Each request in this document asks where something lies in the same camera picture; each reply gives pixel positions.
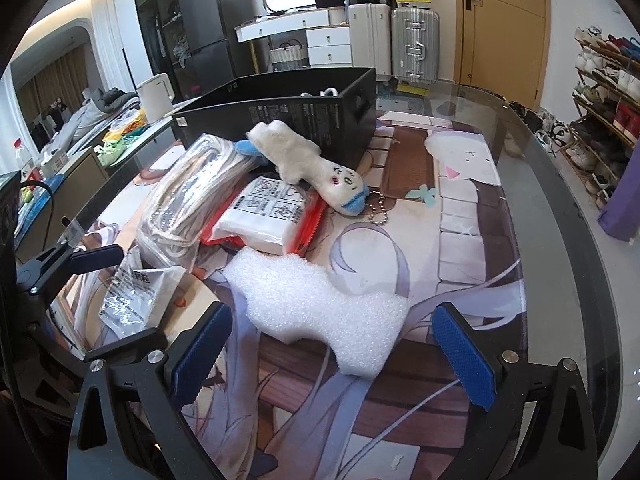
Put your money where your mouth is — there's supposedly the white foam block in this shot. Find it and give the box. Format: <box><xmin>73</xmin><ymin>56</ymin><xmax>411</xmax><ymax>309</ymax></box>
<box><xmin>224</xmin><ymin>247</ymin><xmax>409</xmax><ymax>379</ymax></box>

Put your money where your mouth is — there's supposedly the bagged white cord with copper tips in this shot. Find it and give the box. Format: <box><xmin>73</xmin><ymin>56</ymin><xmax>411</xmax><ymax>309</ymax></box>
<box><xmin>135</xmin><ymin>131</ymin><xmax>262</xmax><ymax>271</ymax></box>

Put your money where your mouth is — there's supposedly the grey side cabinet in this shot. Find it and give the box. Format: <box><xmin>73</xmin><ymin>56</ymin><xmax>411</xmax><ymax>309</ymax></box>
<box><xmin>15</xmin><ymin>117</ymin><xmax>174</xmax><ymax>263</ymax></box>

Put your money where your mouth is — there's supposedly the anime printed desk mat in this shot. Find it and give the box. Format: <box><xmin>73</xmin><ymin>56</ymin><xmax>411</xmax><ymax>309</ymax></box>
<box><xmin>89</xmin><ymin>112</ymin><xmax>526</xmax><ymax>479</ymax></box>

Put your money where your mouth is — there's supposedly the white drawer desk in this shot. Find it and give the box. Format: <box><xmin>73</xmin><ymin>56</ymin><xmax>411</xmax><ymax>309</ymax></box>
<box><xmin>235</xmin><ymin>6</ymin><xmax>354</xmax><ymax>68</ymax></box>

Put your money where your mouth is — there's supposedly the tan wooden door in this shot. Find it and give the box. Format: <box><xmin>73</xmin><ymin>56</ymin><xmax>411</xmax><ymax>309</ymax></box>
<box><xmin>454</xmin><ymin>0</ymin><xmax>550</xmax><ymax>108</ymax></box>

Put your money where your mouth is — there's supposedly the black glass display cabinet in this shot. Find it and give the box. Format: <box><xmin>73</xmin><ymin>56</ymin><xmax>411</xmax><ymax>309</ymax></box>
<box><xmin>134</xmin><ymin>0</ymin><xmax>202</xmax><ymax>103</ymax></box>

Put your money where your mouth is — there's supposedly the white suitcase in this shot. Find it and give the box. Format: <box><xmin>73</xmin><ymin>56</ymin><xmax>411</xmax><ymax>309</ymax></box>
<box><xmin>347</xmin><ymin>3</ymin><xmax>393</xmax><ymax>81</ymax></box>

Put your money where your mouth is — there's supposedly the white electric kettle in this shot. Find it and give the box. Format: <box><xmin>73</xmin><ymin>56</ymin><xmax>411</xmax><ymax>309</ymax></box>
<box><xmin>137</xmin><ymin>73</ymin><xmax>175</xmax><ymax>122</ymax></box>

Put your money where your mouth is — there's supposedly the wooden shoe rack with shoes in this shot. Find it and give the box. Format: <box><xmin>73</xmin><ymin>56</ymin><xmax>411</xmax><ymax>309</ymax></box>
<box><xmin>564</xmin><ymin>26</ymin><xmax>639</xmax><ymax>210</ymax></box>

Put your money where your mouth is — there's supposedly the white tissue pack red wrapper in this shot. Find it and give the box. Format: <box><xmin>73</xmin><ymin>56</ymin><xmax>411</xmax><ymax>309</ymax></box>
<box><xmin>200</xmin><ymin>176</ymin><xmax>326</xmax><ymax>256</ymax></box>

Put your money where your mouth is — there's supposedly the white plush toy blue cap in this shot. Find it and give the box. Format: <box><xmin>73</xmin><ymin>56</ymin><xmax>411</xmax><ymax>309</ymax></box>
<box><xmin>234</xmin><ymin>120</ymin><xmax>369</xmax><ymax>217</ymax></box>

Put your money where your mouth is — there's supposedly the black refrigerator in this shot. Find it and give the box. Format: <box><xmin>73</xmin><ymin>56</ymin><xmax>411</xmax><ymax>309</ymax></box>
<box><xmin>178</xmin><ymin>0</ymin><xmax>255</xmax><ymax>93</ymax></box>

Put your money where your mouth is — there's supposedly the clear printed plastic bag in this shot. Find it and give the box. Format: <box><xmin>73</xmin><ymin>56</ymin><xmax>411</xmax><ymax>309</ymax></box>
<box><xmin>99</xmin><ymin>246</ymin><xmax>186</xmax><ymax>339</ymax></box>

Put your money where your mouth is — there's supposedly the woven basket bag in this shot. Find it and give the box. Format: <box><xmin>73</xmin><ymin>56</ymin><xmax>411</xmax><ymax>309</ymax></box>
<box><xmin>269</xmin><ymin>40</ymin><xmax>309</xmax><ymax>72</ymax></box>

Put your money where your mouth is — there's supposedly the silver suitcase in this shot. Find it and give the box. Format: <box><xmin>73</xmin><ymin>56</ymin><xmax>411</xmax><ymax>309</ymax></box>
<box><xmin>390</xmin><ymin>6</ymin><xmax>439</xmax><ymax>84</ymax></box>

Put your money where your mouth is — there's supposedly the purple paper bag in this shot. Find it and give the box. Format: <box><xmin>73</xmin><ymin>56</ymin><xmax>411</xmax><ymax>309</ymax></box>
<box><xmin>598</xmin><ymin>145</ymin><xmax>640</xmax><ymax>242</ymax></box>

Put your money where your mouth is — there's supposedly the black cardboard box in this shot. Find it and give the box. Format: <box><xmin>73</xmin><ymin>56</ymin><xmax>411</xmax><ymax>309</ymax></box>
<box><xmin>172</xmin><ymin>67</ymin><xmax>376</xmax><ymax>169</ymax></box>

